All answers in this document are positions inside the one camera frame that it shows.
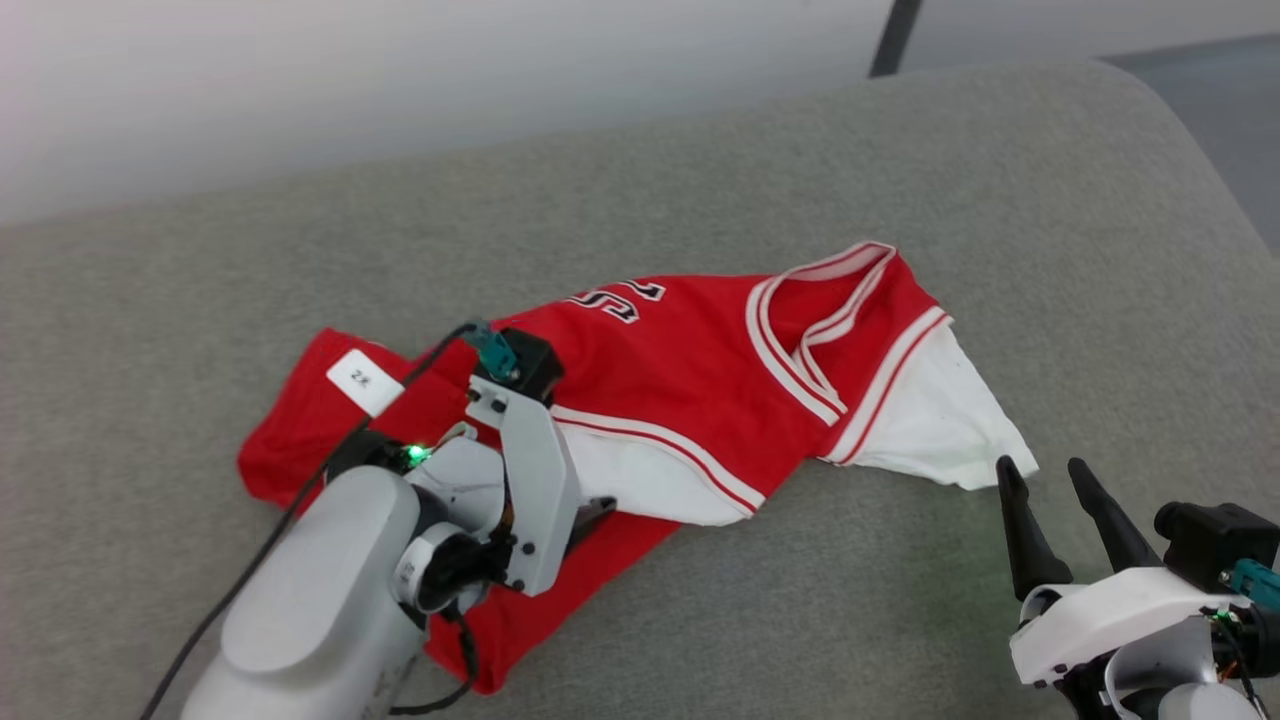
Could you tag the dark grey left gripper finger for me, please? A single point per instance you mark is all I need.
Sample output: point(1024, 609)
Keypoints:
point(592, 520)

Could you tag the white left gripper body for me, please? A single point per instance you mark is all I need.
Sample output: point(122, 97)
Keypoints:
point(535, 480)

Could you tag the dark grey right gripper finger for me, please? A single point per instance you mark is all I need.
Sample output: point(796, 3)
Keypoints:
point(1115, 530)
point(1030, 545)

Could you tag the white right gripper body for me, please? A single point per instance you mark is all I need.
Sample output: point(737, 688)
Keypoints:
point(1120, 610)

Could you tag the red basketball jersey white sleeves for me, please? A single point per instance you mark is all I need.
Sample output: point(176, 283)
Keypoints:
point(680, 370)

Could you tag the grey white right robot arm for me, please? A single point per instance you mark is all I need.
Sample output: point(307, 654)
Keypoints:
point(1200, 705)

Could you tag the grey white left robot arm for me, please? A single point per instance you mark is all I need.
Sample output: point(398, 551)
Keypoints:
point(320, 580)

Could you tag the grey fabric sofa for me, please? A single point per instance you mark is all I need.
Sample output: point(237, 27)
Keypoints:
point(700, 180)

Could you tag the black slanted pole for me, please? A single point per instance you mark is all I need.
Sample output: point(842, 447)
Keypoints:
point(893, 40)

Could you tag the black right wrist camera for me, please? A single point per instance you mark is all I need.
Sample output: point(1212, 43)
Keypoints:
point(1210, 545)

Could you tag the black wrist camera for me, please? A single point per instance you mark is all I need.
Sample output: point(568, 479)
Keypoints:
point(1210, 545)
point(530, 365)

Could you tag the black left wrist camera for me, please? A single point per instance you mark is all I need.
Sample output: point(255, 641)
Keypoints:
point(530, 365)

